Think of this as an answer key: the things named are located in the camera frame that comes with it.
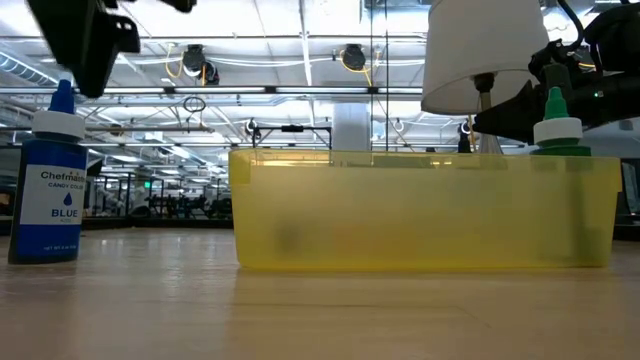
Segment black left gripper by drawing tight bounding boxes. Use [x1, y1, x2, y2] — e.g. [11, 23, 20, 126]
[27, 0, 142, 100]

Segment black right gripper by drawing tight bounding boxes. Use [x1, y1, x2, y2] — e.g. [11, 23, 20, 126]
[472, 40, 640, 146]

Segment large green food coloring bottle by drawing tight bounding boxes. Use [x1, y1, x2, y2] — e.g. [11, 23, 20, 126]
[528, 85, 604, 266]

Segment large blue food coloring bottle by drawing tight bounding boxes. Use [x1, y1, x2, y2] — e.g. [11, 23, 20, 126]
[7, 78, 90, 265]

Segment silver lamp base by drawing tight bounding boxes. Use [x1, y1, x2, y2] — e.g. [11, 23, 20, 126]
[472, 72, 505, 155]

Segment black background hanging device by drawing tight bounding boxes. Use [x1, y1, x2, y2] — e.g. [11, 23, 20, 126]
[455, 119, 475, 154]

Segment white lamp shade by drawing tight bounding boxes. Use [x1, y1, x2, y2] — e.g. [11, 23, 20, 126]
[420, 0, 551, 116]

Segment background monitor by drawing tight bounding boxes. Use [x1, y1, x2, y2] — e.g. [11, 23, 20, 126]
[621, 160, 640, 226]

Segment background robot workstations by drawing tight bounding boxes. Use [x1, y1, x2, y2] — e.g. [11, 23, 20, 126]
[84, 172, 232, 219]

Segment thin black vertical pole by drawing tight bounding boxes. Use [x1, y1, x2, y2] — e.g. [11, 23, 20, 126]
[383, 0, 389, 154]
[369, 0, 374, 154]

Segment yellow translucent plastic bin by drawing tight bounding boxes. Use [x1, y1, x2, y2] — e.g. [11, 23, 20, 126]
[228, 148, 623, 271]

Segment white building column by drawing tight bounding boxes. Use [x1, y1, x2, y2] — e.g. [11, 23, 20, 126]
[331, 102, 372, 153]

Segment black ceiling cable reel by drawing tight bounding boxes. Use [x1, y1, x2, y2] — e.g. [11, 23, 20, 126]
[180, 43, 221, 86]
[340, 43, 369, 72]

